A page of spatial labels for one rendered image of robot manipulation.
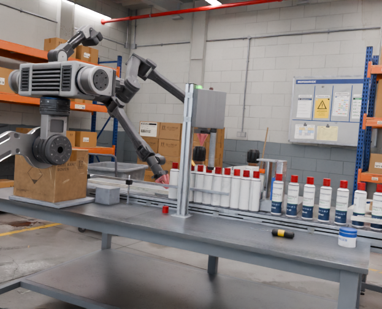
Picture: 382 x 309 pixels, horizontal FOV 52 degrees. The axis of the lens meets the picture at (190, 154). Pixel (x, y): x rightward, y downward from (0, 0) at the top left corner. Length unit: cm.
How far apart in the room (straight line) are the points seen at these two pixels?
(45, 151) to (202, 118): 75
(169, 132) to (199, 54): 213
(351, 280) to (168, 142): 453
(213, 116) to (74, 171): 80
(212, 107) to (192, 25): 571
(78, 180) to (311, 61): 499
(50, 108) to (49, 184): 44
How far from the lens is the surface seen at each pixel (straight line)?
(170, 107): 769
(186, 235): 168
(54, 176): 212
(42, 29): 713
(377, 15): 656
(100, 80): 175
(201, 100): 196
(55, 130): 195
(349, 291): 159
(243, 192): 202
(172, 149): 578
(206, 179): 209
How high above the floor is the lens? 125
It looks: 3 degrees down
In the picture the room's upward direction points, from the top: 4 degrees clockwise
